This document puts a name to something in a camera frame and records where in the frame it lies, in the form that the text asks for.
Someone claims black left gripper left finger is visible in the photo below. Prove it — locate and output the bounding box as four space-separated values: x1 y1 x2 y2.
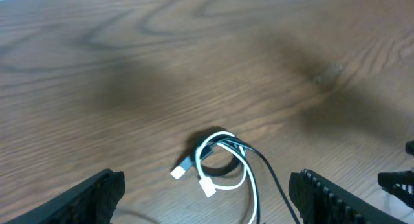
6 169 125 224

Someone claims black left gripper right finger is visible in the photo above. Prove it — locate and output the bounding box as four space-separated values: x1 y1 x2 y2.
289 169 401 224

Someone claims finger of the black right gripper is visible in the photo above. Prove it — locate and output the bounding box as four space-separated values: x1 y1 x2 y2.
378 170 414 208
405 140 414 155

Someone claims black USB cable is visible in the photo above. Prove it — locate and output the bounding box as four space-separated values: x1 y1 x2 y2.
170 129 301 224

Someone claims white USB cable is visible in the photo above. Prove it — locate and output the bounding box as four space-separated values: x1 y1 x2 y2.
194 130 259 224

